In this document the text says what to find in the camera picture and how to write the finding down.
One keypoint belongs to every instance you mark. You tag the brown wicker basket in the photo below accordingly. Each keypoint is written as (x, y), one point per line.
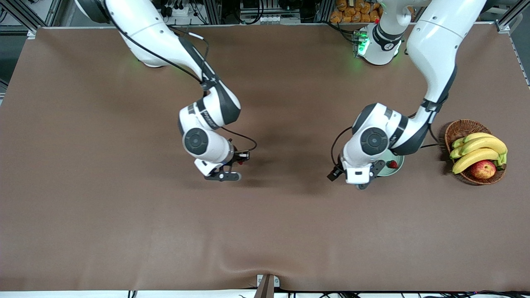
(459, 128)

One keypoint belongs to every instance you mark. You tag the pale green round plate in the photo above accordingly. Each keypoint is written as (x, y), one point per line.
(383, 170)

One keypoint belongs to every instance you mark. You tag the red apple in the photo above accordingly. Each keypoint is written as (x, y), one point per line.
(482, 169)

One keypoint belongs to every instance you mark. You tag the white power strip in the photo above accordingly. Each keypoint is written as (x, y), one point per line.
(182, 11)

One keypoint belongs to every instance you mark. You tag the aluminium frame strut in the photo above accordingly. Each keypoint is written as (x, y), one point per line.
(32, 34)
(503, 26)
(213, 12)

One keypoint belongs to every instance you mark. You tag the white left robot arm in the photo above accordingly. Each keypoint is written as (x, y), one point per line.
(434, 41)

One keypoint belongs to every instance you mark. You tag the white terminal connector strip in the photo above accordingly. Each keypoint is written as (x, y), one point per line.
(273, 19)

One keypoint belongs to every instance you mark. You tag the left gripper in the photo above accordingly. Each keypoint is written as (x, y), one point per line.
(336, 171)

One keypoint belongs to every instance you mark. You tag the brown table cloth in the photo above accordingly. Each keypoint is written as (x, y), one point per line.
(265, 231)

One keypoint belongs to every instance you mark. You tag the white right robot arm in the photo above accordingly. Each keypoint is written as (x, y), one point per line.
(140, 25)

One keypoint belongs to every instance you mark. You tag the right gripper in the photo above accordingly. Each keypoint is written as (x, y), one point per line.
(235, 158)

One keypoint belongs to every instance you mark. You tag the bag of orange buns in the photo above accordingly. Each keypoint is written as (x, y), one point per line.
(352, 12)

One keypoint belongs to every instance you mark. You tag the yellow banana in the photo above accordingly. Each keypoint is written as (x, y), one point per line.
(472, 159)
(476, 135)
(455, 153)
(484, 144)

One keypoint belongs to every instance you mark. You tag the metal table clamp bracket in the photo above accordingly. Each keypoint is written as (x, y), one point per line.
(267, 285)

